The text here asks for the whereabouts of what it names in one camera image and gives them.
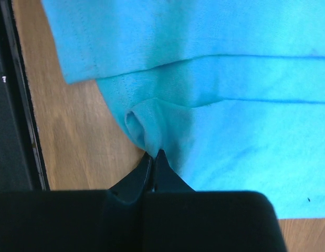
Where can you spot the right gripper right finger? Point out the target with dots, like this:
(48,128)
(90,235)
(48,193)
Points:
(164,179)

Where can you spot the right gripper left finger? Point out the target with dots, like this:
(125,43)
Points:
(129,189)

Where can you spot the cyan polo t shirt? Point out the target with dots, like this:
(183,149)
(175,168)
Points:
(232,91)

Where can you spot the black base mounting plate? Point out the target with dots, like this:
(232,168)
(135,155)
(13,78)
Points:
(22,166)

